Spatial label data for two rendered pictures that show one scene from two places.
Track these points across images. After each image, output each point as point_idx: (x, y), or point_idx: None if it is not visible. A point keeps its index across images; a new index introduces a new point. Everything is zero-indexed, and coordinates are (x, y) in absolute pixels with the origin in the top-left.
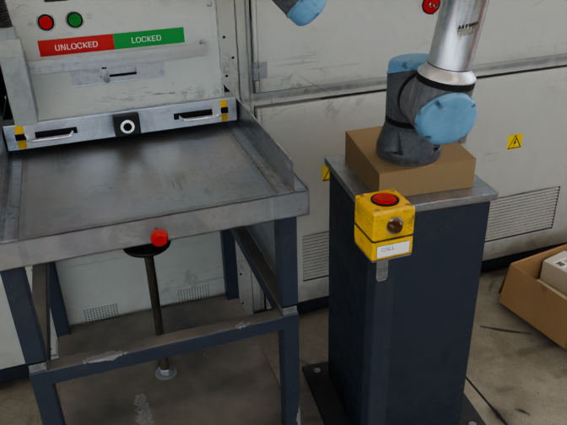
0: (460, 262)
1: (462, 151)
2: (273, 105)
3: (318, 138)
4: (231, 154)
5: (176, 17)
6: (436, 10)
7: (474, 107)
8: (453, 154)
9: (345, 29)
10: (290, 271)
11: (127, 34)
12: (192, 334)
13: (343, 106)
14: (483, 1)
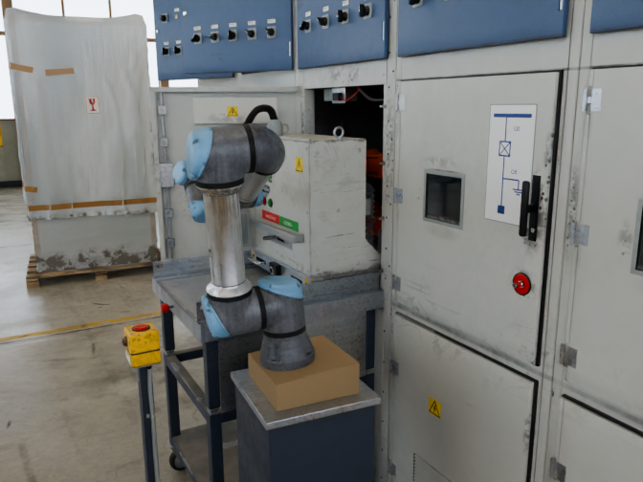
0: (262, 473)
1: (290, 379)
2: (405, 317)
3: (428, 366)
4: None
5: (297, 215)
6: (526, 293)
7: (208, 313)
8: (282, 376)
9: (449, 276)
10: (206, 380)
11: (282, 218)
12: (190, 385)
13: (446, 349)
14: (209, 235)
